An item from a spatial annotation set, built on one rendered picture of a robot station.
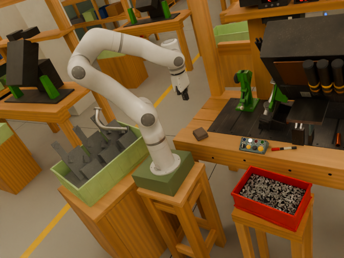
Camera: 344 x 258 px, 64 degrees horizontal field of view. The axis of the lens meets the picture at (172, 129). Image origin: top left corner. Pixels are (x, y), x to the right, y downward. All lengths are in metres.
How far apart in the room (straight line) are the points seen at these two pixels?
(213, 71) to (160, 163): 0.93
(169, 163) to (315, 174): 0.77
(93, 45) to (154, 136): 0.54
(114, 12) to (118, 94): 6.01
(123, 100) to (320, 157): 1.04
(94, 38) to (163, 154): 0.70
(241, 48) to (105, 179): 1.31
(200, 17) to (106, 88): 0.96
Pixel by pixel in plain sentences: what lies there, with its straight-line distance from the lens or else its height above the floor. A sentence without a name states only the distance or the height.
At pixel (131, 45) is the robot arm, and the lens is 1.33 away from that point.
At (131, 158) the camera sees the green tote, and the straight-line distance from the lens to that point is 1.95.
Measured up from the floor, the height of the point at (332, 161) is 0.90.
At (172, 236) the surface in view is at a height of 0.35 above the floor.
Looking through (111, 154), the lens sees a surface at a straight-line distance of 2.07.
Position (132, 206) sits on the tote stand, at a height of 0.64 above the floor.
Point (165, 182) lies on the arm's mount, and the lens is 1.53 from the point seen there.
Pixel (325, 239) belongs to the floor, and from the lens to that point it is 2.39.
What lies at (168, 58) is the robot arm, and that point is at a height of 1.58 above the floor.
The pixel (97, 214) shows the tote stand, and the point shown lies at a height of 0.79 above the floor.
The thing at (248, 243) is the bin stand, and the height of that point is 0.55.
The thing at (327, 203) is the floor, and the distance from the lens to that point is 2.57.
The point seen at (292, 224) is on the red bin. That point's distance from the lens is 1.41.
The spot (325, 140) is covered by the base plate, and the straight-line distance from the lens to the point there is 1.72.
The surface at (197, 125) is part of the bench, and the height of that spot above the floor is 0.88.
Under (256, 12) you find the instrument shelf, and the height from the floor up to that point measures 1.53.
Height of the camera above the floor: 2.02
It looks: 34 degrees down
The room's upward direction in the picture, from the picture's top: 20 degrees counter-clockwise
